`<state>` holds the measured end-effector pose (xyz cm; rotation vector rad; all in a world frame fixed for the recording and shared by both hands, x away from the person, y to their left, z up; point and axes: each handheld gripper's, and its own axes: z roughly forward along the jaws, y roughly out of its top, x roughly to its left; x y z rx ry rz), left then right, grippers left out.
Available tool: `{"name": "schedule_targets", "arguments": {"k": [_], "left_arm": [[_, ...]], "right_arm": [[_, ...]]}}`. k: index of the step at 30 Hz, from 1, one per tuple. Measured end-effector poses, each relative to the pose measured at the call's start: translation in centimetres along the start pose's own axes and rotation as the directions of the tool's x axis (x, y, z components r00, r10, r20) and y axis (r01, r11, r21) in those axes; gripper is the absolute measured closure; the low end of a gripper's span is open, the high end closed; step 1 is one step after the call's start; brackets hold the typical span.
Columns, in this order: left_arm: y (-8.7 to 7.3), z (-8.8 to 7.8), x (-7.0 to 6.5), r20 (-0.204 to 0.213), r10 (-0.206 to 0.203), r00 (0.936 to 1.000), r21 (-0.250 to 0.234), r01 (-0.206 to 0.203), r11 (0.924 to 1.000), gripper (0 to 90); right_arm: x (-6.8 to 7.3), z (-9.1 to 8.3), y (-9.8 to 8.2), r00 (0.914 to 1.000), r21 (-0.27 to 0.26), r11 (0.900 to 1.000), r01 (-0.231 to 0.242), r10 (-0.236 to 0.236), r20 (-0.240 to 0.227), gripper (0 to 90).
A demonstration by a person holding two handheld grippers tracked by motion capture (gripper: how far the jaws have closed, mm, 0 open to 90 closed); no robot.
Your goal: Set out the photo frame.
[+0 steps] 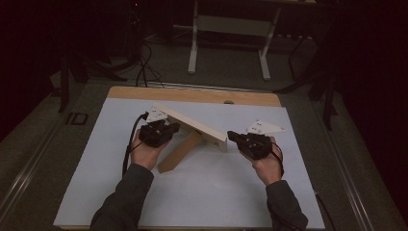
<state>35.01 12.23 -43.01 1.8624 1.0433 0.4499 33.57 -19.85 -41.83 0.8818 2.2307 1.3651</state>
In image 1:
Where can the white metal stand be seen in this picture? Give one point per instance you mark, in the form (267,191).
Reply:
(231,25)

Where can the black rectangular floor frame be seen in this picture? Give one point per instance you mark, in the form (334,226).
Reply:
(77,118)

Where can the brown wooden block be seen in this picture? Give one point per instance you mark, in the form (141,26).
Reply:
(179,152)

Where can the person's left hand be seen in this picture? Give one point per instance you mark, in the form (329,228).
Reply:
(146,157)

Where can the white table sheet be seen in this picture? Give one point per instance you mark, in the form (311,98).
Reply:
(205,192)

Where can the black metal stand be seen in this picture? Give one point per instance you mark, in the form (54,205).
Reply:
(324,86)
(69,80)

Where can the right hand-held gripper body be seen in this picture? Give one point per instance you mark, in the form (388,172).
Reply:
(256,144)

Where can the long pale wooden block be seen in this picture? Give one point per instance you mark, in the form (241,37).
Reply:
(198,130)

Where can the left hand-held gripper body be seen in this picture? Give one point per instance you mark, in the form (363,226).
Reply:
(155,133)

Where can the person's right hand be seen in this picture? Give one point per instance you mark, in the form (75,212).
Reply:
(269,166)

